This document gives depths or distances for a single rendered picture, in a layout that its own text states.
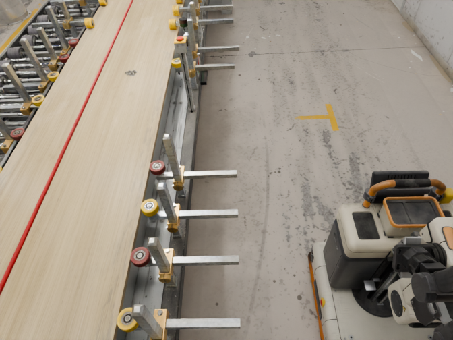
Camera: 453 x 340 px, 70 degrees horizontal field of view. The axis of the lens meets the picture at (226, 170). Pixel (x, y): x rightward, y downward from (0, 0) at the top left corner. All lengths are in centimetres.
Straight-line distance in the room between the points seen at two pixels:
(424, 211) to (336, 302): 72
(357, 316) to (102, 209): 144
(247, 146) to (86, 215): 177
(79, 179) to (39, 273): 50
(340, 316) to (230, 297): 70
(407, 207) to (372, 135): 173
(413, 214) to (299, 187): 127
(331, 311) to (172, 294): 90
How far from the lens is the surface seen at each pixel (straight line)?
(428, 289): 104
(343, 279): 190
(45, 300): 153
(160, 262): 135
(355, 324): 202
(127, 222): 156
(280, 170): 283
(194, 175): 173
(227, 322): 136
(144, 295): 169
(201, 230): 250
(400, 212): 162
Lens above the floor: 215
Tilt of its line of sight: 50 degrees down
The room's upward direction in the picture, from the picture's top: 5 degrees counter-clockwise
